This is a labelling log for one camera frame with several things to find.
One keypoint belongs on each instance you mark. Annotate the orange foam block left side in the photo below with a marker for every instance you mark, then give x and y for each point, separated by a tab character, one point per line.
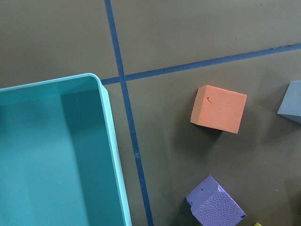
218	108

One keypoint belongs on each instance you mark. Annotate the teal plastic bin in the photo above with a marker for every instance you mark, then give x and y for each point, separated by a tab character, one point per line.
59	158

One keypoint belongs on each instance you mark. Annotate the purple foam block left side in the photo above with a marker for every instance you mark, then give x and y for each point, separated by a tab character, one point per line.
211	205

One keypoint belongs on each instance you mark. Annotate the light blue foam block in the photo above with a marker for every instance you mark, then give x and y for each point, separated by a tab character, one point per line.
290	107

